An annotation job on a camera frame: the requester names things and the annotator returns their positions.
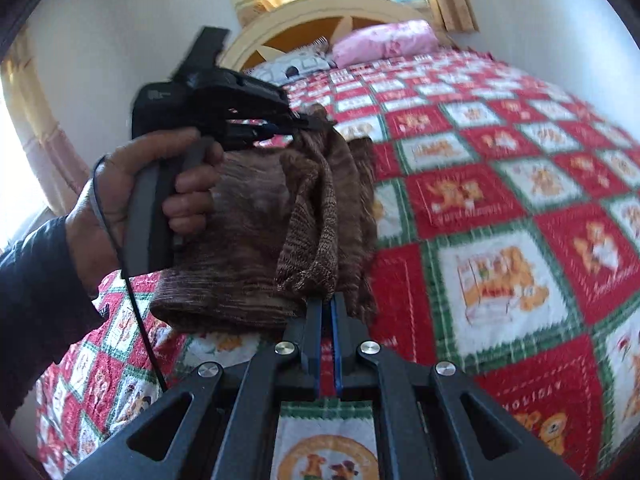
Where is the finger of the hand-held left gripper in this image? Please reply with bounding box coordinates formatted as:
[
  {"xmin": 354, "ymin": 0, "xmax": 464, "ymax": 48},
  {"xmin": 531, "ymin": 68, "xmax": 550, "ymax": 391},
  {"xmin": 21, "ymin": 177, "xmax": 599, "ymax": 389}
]
[
  {"xmin": 222, "ymin": 127, "xmax": 301, "ymax": 152},
  {"xmin": 227, "ymin": 109, "xmax": 330, "ymax": 133}
]

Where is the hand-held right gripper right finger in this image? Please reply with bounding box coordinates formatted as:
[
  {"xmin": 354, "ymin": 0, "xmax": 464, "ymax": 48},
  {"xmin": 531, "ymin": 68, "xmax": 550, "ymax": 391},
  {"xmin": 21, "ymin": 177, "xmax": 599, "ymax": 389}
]
[{"xmin": 331, "ymin": 293, "xmax": 582, "ymax": 480}]

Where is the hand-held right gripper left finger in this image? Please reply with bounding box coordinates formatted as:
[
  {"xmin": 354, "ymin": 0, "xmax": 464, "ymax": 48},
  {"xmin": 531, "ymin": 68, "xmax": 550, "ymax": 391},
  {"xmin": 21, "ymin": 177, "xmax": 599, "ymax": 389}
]
[{"xmin": 65, "ymin": 299, "xmax": 326, "ymax": 480}]

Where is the brown knit sweater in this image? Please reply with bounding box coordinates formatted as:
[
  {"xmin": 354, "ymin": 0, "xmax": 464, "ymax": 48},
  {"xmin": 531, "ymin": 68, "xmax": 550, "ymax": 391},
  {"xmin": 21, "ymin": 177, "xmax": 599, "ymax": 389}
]
[{"xmin": 149, "ymin": 102, "xmax": 379, "ymax": 337}]

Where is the person's left forearm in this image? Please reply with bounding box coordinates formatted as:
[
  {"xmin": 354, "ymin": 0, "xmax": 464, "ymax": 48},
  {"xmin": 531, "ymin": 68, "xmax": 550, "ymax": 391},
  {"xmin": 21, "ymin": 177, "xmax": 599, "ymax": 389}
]
[{"xmin": 0, "ymin": 214, "xmax": 109, "ymax": 413}]

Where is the person's left hand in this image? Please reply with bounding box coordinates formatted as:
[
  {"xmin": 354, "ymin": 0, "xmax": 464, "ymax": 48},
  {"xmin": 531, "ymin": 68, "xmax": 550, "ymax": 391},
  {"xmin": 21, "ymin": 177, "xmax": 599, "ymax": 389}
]
[{"xmin": 65, "ymin": 126, "xmax": 226, "ymax": 297}]

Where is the grey patterned pillow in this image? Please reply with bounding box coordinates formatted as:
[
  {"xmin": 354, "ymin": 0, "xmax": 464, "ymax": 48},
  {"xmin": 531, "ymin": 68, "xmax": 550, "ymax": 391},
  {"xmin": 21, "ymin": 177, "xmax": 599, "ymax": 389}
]
[{"xmin": 247, "ymin": 37, "xmax": 339, "ymax": 82}]

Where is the cream arched bed headboard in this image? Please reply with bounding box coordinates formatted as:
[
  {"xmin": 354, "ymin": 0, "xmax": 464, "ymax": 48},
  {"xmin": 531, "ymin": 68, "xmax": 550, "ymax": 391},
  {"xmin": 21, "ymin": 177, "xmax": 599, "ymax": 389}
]
[{"xmin": 220, "ymin": 0, "xmax": 427, "ymax": 74}]

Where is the pink pillow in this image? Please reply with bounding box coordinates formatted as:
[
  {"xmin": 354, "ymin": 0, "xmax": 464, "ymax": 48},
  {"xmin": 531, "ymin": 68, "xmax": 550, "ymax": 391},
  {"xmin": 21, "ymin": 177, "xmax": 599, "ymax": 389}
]
[{"xmin": 330, "ymin": 18, "xmax": 442, "ymax": 67}]

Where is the red checked printed quilt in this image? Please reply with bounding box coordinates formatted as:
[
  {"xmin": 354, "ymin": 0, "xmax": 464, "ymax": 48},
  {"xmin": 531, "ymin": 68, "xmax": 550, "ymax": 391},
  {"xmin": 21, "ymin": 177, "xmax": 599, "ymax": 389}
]
[{"xmin": 37, "ymin": 46, "xmax": 640, "ymax": 480}]

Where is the black cable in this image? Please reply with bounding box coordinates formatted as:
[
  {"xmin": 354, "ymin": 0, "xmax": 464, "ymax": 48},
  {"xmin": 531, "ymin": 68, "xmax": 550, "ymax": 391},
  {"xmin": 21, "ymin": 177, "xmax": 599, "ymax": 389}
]
[{"xmin": 90, "ymin": 154, "xmax": 171, "ymax": 394}]

